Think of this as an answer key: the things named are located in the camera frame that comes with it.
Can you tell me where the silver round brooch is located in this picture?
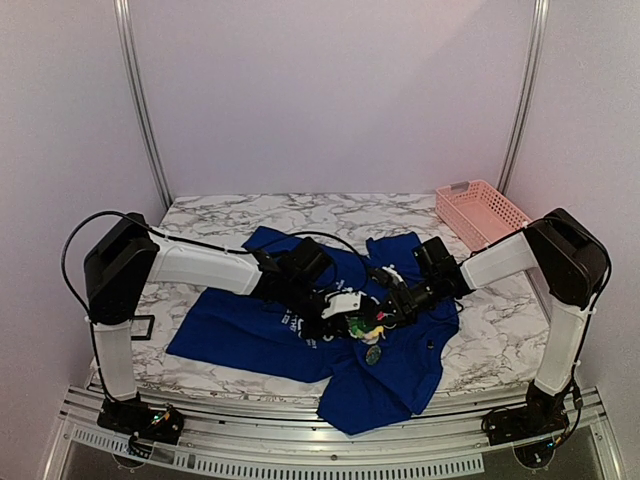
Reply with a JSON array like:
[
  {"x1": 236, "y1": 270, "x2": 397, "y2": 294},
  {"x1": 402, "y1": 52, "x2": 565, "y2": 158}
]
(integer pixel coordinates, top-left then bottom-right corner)
[{"x1": 365, "y1": 345, "x2": 382, "y2": 366}]

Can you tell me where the blue printed t-shirt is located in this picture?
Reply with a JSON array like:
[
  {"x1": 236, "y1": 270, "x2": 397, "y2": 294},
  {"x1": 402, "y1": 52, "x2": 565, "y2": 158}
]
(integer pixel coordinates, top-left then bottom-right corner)
[{"x1": 165, "y1": 225, "x2": 461, "y2": 436}]

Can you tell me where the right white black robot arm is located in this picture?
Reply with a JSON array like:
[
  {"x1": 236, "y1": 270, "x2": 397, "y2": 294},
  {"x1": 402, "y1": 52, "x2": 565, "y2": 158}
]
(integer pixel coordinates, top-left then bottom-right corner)
[{"x1": 375, "y1": 208, "x2": 612, "y2": 396}]

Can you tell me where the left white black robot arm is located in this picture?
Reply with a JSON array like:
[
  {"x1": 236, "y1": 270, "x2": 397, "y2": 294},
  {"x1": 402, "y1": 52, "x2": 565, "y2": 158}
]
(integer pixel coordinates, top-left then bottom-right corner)
[{"x1": 84, "y1": 211, "x2": 362, "y2": 434}]

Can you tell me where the black box with flower brooch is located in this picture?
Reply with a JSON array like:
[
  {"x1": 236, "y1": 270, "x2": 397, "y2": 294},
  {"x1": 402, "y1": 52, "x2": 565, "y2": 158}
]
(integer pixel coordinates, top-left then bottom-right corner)
[{"x1": 131, "y1": 314, "x2": 156, "y2": 342}]

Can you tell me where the pink perforated plastic basket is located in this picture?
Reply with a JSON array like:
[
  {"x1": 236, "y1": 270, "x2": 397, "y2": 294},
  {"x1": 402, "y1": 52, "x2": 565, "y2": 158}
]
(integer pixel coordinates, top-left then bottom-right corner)
[{"x1": 435, "y1": 180, "x2": 532, "y2": 251}]

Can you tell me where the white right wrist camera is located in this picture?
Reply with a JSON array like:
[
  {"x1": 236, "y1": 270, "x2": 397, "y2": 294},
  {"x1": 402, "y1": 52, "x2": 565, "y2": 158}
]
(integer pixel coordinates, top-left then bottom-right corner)
[{"x1": 374, "y1": 266, "x2": 408, "y2": 290}]

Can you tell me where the aluminium front rail frame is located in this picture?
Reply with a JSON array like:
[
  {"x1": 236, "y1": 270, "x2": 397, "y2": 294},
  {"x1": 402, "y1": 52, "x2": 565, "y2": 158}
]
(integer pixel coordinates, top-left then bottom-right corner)
[{"x1": 43, "y1": 384, "x2": 624, "y2": 479}]

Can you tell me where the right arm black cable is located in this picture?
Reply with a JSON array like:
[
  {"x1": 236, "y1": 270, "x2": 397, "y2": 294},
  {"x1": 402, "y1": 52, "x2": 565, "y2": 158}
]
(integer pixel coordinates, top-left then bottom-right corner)
[{"x1": 439, "y1": 249, "x2": 614, "y2": 401}]

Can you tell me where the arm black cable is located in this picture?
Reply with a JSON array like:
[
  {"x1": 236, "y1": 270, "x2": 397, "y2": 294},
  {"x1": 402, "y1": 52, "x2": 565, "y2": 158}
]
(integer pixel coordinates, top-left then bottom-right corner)
[
  {"x1": 439, "y1": 249, "x2": 614, "y2": 401},
  {"x1": 60, "y1": 209, "x2": 381, "y2": 321}
]

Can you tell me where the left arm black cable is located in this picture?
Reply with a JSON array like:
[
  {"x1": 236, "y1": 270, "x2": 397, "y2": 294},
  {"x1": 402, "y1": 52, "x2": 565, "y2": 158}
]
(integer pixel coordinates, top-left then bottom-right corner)
[{"x1": 60, "y1": 209, "x2": 381, "y2": 321}]

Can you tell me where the right aluminium corner post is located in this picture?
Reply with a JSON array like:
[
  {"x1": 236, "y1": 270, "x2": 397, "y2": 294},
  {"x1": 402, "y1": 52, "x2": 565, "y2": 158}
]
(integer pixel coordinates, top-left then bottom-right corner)
[{"x1": 496, "y1": 0, "x2": 551, "y2": 196}]

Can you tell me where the aluminium corner post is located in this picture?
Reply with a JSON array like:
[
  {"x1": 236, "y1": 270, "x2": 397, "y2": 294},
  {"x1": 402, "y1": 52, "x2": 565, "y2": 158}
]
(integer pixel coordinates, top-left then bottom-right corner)
[
  {"x1": 496, "y1": 0, "x2": 551, "y2": 196},
  {"x1": 113, "y1": 0, "x2": 174, "y2": 210}
]

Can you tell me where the left aluminium corner post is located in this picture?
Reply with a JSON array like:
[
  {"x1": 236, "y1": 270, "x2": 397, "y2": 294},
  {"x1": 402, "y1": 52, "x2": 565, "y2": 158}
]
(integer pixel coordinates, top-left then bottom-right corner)
[{"x1": 113, "y1": 0, "x2": 174, "y2": 210}]

